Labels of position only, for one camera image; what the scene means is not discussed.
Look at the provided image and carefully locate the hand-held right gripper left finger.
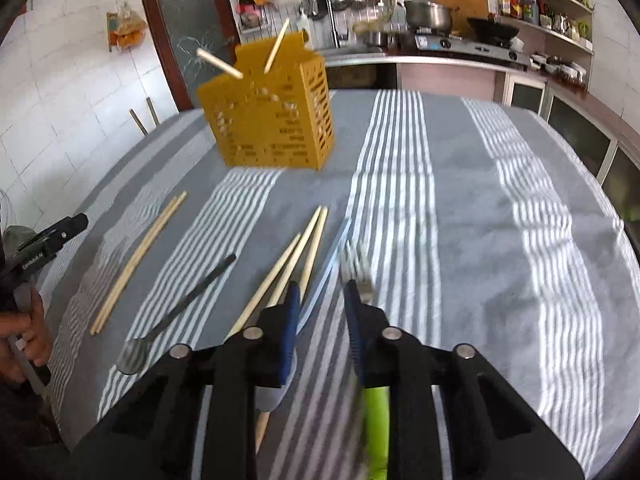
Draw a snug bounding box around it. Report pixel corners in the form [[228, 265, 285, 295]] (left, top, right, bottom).
[[65, 280, 302, 480]]

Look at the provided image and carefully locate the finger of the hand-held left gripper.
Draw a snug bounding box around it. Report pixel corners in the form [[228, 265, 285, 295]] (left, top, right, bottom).
[[47, 213, 90, 248]]

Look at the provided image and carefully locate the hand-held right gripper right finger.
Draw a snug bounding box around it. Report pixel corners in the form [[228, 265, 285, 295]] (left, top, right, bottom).
[[342, 280, 587, 480]]

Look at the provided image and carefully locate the wooden chopstick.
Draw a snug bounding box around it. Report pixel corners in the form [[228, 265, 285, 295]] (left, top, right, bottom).
[[95, 190, 188, 336], [196, 48, 245, 80], [226, 233, 302, 340], [266, 205, 322, 308], [263, 18, 291, 74], [90, 195, 180, 336], [254, 207, 330, 455]]

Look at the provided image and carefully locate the pale blue plastic spoon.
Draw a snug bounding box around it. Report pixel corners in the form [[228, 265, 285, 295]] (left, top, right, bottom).
[[255, 217, 353, 413]]

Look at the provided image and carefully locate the green-handled metal fork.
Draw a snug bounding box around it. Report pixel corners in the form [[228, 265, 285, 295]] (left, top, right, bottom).
[[339, 241, 392, 480]]

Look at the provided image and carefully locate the yellow perforated utensil holder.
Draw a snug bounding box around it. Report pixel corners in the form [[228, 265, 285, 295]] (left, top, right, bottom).
[[196, 31, 336, 170]]

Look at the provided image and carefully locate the person's left hand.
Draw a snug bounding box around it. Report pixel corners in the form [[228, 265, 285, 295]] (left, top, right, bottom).
[[0, 292, 54, 387]]

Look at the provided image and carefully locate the grey striped tablecloth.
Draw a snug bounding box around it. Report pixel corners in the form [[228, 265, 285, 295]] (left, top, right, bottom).
[[35, 89, 640, 480]]

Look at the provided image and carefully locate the hanging orange plastic bag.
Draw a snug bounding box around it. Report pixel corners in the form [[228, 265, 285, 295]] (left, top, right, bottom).
[[106, 2, 149, 52]]

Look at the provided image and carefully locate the white soap bottle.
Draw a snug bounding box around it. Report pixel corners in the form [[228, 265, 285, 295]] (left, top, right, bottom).
[[295, 7, 314, 47]]

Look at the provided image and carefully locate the gas stove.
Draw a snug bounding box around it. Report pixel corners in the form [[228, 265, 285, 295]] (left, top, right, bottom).
[[412, 32, 532, 70]]

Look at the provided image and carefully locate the steel cooking pot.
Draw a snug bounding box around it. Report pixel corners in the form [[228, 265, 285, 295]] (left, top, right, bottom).
[[403, 0, 459, 34]]

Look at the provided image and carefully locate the black wok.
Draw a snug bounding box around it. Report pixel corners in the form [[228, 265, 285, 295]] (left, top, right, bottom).
[[466, 16, 522, 47]]

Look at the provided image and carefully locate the group of condiment bottles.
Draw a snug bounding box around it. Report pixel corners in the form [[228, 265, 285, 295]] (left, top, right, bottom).
[[499, 0, 542, 26]]

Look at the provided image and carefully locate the metal corner shelf unit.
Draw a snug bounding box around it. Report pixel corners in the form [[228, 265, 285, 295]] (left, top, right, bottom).
[[494, 0, 597, 92]]

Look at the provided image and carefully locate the black-handled metal spoon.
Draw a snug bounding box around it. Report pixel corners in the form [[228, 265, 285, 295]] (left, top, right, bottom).
[[116, 253, 237, 376]]

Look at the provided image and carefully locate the wire wall rack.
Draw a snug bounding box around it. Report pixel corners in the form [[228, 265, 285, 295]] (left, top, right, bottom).
[[234, 0, 272, 37]]

